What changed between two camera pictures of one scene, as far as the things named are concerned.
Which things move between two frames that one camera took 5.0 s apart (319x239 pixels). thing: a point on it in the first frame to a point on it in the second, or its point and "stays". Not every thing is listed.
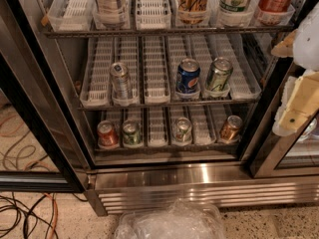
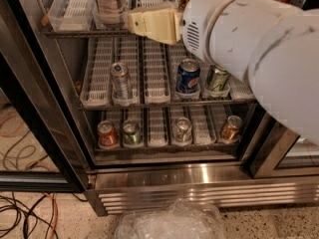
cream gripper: (308, 45) to (195, 26)
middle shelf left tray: (96, 84) stays
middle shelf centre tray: (157, 85) stays
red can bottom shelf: (108, 134) stays
